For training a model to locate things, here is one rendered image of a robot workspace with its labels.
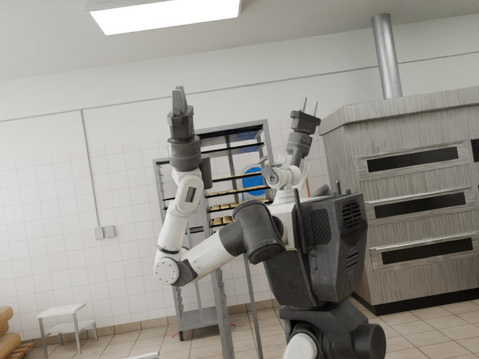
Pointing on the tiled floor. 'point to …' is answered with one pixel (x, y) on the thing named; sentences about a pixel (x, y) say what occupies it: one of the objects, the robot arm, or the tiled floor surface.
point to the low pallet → (20, 351)
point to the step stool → (65, 325)
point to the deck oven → (412, 195)
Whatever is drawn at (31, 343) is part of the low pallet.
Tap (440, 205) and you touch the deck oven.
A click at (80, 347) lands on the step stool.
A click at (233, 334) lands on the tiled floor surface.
